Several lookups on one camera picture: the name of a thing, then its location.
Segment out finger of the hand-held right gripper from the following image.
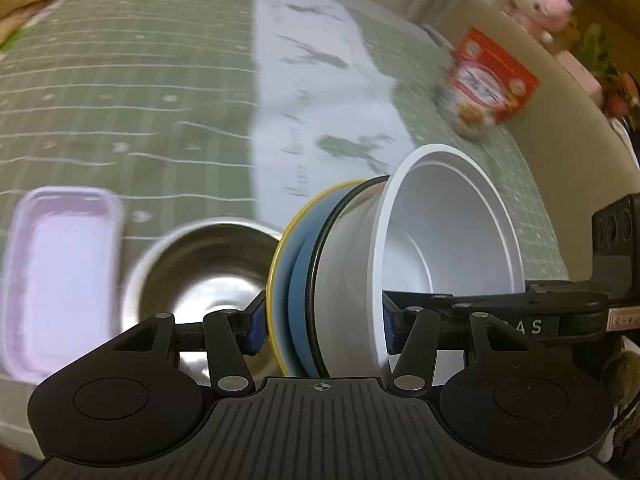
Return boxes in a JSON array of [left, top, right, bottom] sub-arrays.
[[382, 286, 532, 318]]

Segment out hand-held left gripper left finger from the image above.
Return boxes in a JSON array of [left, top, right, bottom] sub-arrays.
[[114, 290, 268, 397]]

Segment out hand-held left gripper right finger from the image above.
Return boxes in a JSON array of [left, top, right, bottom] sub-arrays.
[[384, 305, 532, 397]]

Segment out blue enamel bowl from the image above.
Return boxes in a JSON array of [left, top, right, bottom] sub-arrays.
[[285, 175, 391, 377]]

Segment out blue plate with yellow rim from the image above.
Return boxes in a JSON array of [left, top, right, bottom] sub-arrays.
[[267, 179, 368, 377]]

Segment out stainless steel bowl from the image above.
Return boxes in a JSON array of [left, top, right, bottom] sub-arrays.
[[120, 217, 286, 376]]

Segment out white plastic bowl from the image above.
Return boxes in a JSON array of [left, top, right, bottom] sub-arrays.
[[314, 144, 527, 377]]

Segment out beige sofa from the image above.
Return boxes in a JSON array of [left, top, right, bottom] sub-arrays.
[[410, 0, 640, 221]]

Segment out green and red decoration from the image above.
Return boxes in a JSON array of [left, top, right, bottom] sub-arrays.
[[570, 20, 640, 116]]

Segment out purple plastic container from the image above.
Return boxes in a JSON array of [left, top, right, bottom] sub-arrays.
[[0, 186, 126, 381]]

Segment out red and white cereal bag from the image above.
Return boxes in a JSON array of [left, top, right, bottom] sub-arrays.
[[435, 27, 541, 140]]

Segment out white deer print cloth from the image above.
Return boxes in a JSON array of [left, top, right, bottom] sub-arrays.
[[247, 0, 426, 241]]

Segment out pink plush toy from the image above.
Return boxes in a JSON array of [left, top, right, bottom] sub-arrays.
[[502, 0, 576, 43]]

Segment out green grid cutting mat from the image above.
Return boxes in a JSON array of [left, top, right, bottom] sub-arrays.
[[0, 0, 576, 441]]

